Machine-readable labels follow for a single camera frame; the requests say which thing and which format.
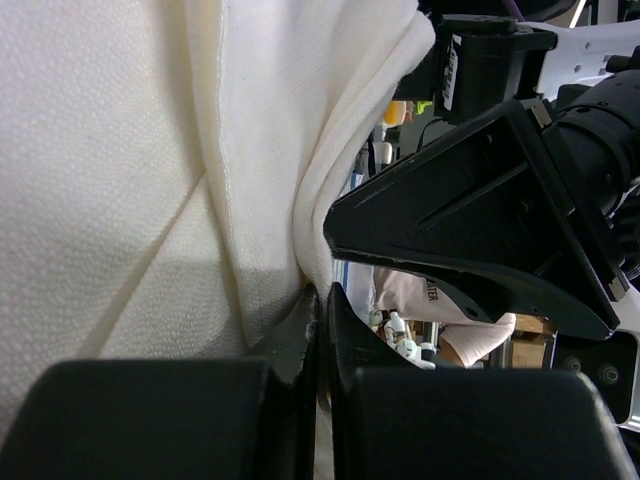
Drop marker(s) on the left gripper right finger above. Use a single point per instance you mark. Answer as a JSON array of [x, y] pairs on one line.
[[393, 420]]

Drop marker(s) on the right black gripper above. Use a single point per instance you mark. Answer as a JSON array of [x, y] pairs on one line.
[[519, 210]]

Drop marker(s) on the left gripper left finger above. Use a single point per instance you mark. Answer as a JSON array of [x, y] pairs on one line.
[[249, 417]]

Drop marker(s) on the white cloth napkin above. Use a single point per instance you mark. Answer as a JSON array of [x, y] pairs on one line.
[[167, 166]]

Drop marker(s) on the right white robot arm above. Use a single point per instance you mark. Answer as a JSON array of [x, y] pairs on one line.
[[595, 45]]

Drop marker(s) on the person in white shirt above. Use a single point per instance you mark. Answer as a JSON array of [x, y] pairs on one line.
[[463, 341]]

